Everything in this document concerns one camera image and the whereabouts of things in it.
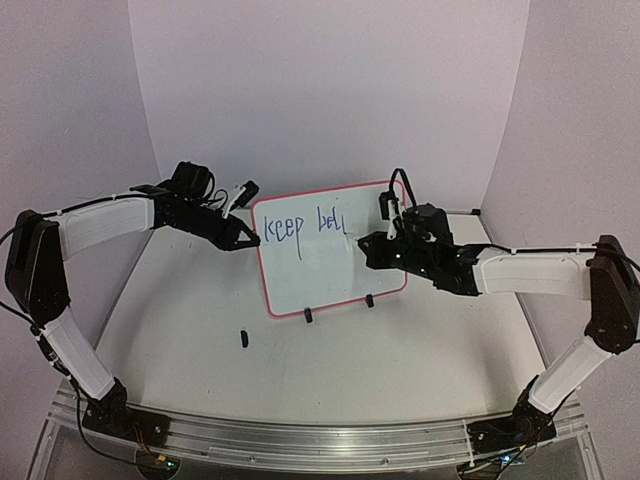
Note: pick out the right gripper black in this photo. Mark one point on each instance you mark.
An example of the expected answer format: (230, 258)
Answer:
(388, 255)

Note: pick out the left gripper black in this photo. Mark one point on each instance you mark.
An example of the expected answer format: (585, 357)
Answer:
(228, 239)

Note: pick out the pink framed whiteboard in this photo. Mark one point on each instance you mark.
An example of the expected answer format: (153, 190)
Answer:
(303, 257)

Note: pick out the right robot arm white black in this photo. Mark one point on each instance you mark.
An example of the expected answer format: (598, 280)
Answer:
(599, 277)

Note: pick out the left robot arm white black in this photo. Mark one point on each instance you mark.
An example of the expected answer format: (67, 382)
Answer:
(42, 244)

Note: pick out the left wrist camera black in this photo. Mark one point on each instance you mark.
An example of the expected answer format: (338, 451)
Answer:
(239, 197)

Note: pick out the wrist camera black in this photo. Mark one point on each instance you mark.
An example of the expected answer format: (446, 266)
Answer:
(239, 197)
(390, 205)

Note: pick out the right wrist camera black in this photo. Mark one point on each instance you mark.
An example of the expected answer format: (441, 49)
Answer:
(390, 205)

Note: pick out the wire whiteboard stand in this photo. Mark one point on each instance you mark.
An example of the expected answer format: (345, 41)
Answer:
(309, 312)

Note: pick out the aluminium front rail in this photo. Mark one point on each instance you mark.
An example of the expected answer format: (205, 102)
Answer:
(298, 448)

